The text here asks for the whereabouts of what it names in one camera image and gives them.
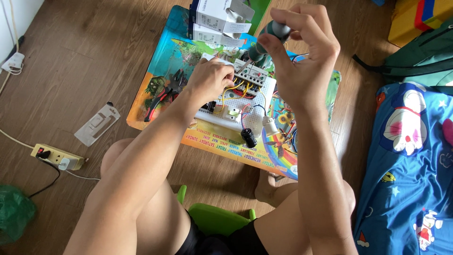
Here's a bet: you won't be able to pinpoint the person's right hand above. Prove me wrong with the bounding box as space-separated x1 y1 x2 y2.
256 3 341 113

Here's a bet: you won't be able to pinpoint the person's left hand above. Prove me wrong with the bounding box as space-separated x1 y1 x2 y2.
186 58 236 109

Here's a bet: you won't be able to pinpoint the white perforated board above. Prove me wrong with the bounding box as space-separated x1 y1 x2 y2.
194 53 277 138

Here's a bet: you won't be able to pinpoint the green handled screwdriver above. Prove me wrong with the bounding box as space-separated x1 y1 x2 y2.
243 20 293 71

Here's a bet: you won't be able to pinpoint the white carton box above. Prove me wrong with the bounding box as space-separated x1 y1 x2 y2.
189 0 255 34
187 23 249 49

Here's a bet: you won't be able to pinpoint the white lamp socket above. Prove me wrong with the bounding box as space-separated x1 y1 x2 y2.
261 115 280 138

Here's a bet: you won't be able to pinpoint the black cylindrical capacitor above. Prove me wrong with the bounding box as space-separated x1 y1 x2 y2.
240 128 258 149

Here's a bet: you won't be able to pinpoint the colourful cartoon printed table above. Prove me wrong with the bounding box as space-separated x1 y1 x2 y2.
126 4 342 181

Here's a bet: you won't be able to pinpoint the green board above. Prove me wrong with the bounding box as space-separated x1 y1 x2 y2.
244 0 272 37

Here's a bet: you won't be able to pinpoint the red black pliers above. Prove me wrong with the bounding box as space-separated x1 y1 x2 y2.
144 83 175 123

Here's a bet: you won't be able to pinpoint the clear plastic blister pack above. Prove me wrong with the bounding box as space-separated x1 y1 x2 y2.
74 102 121 147

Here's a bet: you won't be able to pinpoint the green plastic chair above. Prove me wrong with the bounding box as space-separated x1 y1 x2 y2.
176 184 256 237

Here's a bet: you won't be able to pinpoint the person's left leg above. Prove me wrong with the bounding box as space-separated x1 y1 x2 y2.
64 138 192 255

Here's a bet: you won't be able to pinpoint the person's leg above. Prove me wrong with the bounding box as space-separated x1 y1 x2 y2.
64 138 192 255
254 169 357 255

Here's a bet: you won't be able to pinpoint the person's right leg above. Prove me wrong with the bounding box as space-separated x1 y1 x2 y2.
254 169 357 255

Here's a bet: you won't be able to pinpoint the black shorts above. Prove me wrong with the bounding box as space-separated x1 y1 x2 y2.
175 210 270 255

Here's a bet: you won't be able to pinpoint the white charger plug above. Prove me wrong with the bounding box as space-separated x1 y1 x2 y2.
58 157 78 171

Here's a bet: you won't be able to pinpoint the yellow toy block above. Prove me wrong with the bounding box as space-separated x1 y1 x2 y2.
388 0 453 49

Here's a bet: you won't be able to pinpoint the yellow power strip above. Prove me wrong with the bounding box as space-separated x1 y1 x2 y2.
30 143 86 171

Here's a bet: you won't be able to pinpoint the green backpack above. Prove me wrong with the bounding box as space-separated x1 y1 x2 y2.
352 17 453 97

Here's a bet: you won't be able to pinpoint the blue cartoon blanket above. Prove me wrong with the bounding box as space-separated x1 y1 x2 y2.
353 81 453 255

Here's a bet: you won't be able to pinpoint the white adapter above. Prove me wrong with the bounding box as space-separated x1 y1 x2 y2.
1 52 25 76

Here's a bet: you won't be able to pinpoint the green plastic bag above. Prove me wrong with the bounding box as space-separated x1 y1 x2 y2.
0 184 38 246

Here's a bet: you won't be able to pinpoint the yellow wires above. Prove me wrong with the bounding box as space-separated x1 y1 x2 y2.
213 79 267 114

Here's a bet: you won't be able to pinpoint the white switch module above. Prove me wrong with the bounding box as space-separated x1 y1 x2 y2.
222 105 243 123

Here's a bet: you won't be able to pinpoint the red wire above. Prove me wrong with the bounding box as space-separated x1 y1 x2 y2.
240 103 252 132

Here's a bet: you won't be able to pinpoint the black wire cutter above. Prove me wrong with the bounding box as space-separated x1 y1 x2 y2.
169 69 189 93

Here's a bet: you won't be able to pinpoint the white charger cable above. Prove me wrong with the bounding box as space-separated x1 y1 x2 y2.
65 170 102 181

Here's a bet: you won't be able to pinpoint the black cable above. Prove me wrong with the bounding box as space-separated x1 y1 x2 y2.
28 157 61 199

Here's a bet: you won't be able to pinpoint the cream power strip cable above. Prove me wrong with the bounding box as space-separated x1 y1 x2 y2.
0 128 35 149

